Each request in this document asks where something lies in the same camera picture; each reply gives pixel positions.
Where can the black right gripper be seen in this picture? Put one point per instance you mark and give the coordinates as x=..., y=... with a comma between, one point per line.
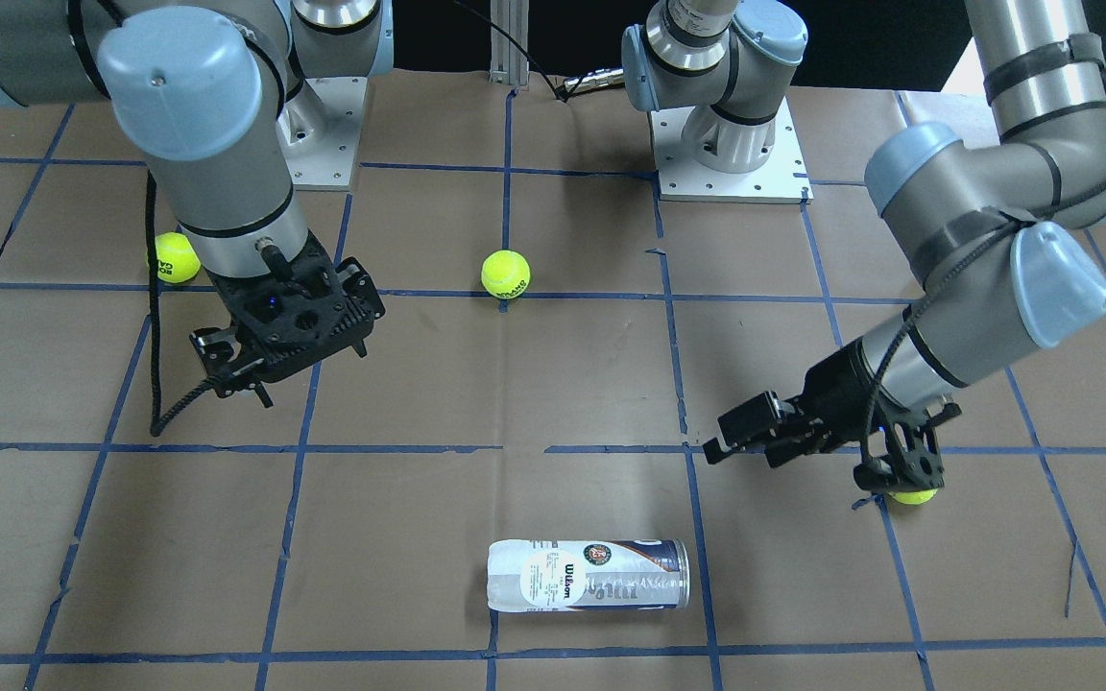
x=230, y=309

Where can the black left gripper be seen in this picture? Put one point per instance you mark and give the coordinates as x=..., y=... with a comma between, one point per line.
x=833, y=392

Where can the clear tennis ball can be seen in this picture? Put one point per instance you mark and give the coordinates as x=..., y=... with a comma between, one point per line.
x=561, y=575

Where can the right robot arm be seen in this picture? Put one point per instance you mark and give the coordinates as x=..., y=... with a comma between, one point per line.
x=235, y=107

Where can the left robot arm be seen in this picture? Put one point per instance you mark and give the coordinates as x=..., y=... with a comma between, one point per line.
x=987, y=233

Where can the yellow tennis ball far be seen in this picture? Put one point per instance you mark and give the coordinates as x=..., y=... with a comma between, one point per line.
x=176, y=260

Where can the yellow tennis ball near base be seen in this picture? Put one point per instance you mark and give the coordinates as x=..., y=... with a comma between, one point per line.
x=914, y=497

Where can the yellow tennis ball middle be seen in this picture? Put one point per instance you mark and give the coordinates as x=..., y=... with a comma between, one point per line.
x=505, y=274

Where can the brown paper table cover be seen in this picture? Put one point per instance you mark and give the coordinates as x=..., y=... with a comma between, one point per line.
x=339, y=540

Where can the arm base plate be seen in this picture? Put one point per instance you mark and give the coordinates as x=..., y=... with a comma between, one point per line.
x=319, y=132
x=702, y=158

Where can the aluminium frame post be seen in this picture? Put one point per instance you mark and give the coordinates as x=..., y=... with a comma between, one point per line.
x=507, y=64

